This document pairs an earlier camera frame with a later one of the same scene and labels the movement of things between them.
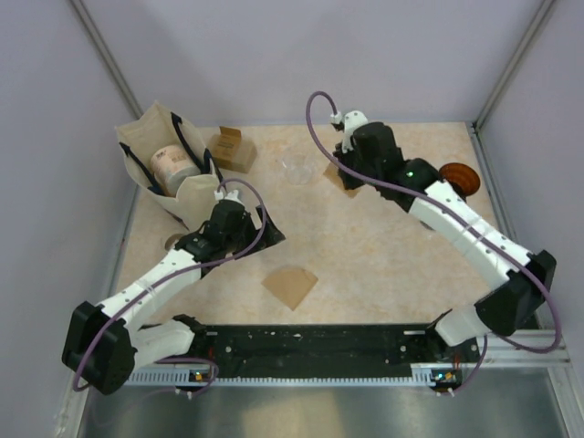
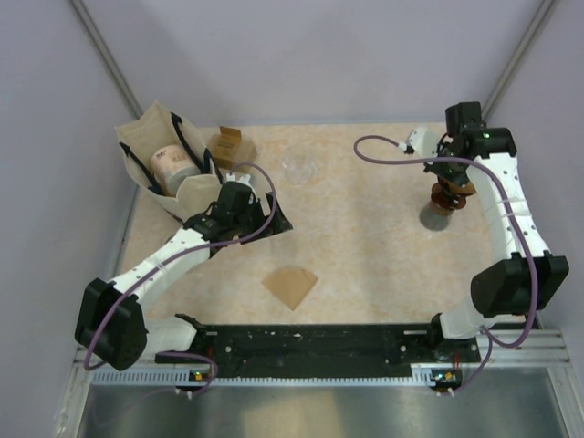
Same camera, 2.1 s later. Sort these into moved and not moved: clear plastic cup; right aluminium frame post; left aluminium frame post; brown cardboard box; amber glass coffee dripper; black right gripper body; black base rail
Moved: amber glass coffee dripper; black right gripper body
Not moved: clear plastic cup; black base rail; brown cardboard box; left aluminium frame post; right aluminium frame post
